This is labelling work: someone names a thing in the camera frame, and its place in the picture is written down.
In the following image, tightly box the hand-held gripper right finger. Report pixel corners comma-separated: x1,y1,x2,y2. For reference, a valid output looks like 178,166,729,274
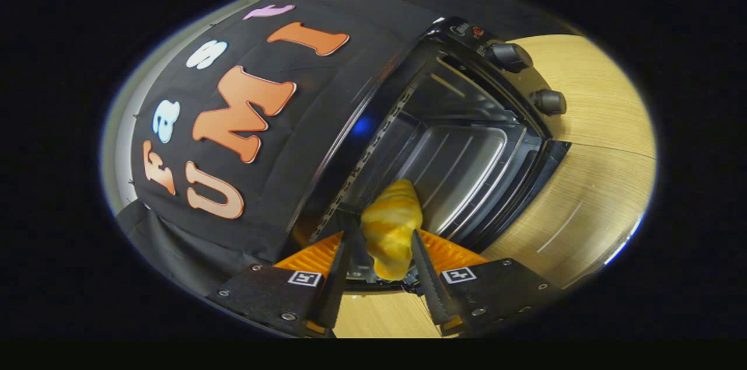
411,229,564,337

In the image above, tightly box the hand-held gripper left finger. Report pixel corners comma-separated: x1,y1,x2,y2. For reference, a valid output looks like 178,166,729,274
207,230,354,338

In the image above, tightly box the golden croissant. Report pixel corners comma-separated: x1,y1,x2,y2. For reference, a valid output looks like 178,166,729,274
360,179,424,282

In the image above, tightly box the black toaster oven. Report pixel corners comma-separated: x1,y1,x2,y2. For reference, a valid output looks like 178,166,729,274
286,16,573,292

